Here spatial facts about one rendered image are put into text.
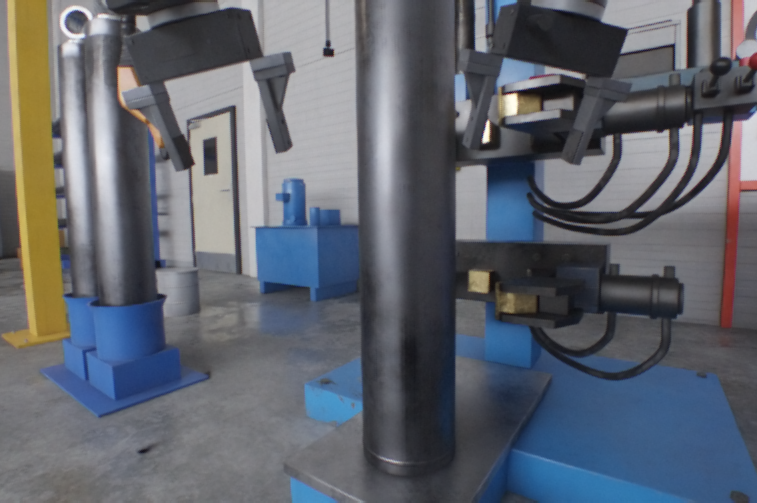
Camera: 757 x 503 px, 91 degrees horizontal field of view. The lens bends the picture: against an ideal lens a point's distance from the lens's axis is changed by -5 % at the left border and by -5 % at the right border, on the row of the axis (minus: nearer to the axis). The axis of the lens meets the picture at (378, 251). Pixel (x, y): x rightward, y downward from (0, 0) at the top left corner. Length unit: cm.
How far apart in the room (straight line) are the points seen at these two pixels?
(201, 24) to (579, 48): 39
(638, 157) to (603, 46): 260
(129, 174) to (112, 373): 77
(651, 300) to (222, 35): 105
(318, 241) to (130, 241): 178
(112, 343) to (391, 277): 133
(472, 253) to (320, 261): 209
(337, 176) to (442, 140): 331
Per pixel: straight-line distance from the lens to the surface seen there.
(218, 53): 48
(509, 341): 161
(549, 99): 106
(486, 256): 134
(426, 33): 85
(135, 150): 184
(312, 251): 330
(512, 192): 154
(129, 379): 186
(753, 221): 312
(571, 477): 111
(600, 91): 53
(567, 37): 49
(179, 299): 319
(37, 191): 304
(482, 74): 47
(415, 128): 79
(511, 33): 47
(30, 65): 318
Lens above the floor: 69
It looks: 5 degrees down
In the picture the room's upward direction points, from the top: 1 degrees counter-clockwise
